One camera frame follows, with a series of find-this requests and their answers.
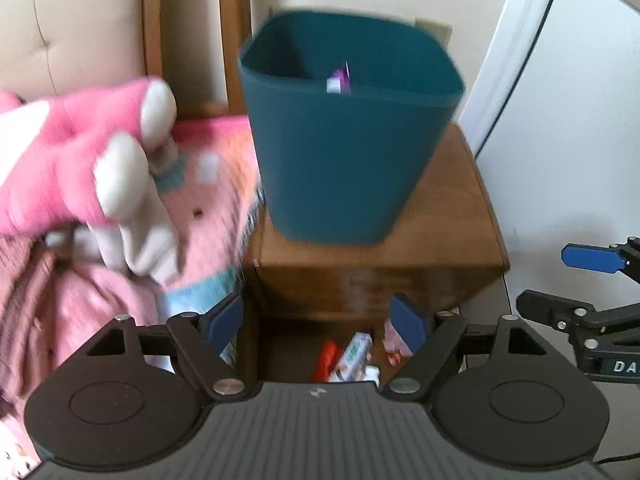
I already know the wooden nightstand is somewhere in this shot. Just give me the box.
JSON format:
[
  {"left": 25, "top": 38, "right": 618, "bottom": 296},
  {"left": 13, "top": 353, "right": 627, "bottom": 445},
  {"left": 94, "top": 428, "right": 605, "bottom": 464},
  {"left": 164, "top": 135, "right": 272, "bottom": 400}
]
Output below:
[{"left": 243, "top": 125, "right": 510, "bottom": 322}]

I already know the purple white snack bag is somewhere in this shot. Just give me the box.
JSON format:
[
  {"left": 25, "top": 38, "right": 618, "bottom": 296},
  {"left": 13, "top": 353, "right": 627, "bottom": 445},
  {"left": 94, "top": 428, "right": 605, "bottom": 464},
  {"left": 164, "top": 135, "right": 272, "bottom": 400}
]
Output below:
[{"left": 326, "top": 63, "right": 352, "bottom": 94}]

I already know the wall socket behind bin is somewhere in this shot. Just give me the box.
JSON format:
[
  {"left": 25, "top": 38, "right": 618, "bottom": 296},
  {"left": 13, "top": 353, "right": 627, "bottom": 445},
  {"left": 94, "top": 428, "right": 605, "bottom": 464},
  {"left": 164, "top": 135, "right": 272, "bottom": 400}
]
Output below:
[{"left": 414, "top": 18, "right": 452, "bottom": 51}]

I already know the pink plush toy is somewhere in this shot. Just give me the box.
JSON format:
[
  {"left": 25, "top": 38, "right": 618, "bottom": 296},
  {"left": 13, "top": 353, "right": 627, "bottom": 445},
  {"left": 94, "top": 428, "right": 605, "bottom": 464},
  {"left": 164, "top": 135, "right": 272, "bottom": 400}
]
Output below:
[{"left": 0, "top": 76, "right": 179, "bottom": 238}]

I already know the white green toothpaste box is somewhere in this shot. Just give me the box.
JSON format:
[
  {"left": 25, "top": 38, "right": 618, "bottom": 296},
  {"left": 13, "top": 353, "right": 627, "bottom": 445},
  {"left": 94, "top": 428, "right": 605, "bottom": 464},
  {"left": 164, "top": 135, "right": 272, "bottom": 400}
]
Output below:
[{"left": 328, "top": 332, "right": 373, "bottom": 382}]

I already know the pink tissue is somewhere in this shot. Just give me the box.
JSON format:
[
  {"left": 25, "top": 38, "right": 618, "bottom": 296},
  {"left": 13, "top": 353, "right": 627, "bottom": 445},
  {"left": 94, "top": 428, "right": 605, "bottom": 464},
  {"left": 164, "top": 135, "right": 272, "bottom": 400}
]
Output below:
[{"left": 382, "top": 318, "right": 413, "bottom": 358}]

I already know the white wardrobe sliding door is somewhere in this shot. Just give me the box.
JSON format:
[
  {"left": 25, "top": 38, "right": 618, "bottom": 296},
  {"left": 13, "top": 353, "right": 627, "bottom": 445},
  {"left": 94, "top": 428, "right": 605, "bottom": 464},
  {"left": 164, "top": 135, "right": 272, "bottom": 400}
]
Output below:
[{"left": 459, "top": 0, "right": 639, "bottom": 315}]

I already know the dark teal trash bin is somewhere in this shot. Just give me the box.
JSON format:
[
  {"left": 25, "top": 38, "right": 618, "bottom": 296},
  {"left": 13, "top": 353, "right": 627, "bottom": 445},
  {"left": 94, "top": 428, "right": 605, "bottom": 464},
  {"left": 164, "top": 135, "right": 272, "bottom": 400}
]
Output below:
[{"left": 239, "top": 10, "right": 464, "bottom": 245}]

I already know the small white yellow bottle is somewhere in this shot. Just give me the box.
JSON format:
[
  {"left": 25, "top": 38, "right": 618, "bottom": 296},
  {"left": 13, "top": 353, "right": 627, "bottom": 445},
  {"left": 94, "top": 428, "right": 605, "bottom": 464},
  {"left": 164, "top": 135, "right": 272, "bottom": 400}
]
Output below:
[{"left": 361, "top": 365, "right": 381, "bottom": 387}]

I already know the small red candy wrapper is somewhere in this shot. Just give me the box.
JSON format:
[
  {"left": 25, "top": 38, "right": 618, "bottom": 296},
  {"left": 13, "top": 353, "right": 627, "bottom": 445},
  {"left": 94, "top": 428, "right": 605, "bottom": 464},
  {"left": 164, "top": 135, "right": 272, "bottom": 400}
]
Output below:
[{"left": 387, "top": 352, "right": 402, "bottom": 366}]

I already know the pastel patterned bed quilt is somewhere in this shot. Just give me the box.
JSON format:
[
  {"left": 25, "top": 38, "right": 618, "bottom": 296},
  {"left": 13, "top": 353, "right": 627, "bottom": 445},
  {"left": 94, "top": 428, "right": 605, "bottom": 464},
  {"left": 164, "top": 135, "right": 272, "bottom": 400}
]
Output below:
[{"left": 1, "top": 117, "right": 259, "bottom": 479}]

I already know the pink fuzzy blanket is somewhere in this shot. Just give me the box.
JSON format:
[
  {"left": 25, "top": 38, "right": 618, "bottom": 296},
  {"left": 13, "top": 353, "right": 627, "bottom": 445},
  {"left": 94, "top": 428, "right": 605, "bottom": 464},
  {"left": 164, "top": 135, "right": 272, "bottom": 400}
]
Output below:
[{"left": 28, "top": 262, "right": 158, "bottom": 378}]

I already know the orange foam fruit net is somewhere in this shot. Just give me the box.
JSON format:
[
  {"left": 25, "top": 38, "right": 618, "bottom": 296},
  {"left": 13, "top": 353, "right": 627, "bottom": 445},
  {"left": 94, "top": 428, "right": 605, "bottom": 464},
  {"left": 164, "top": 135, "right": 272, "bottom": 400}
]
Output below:
[{"left": 310, "top": 340, "right": 342, "bottom": 382}]

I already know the folded mauve cloth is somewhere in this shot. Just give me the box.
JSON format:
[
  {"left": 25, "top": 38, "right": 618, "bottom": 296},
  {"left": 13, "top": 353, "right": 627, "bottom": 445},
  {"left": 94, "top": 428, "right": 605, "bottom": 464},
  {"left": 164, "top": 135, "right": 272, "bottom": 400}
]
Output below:
[{"left": 1, "top": 236, "right": 55, "bottom": 417}]

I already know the beige padded wooden headboard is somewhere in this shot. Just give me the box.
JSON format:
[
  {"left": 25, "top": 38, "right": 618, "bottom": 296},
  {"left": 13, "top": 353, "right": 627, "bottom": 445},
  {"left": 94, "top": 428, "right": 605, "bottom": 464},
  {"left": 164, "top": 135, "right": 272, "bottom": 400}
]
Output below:
[{"left": 0, "top": 0, "right": 254, "bottom": 122}]

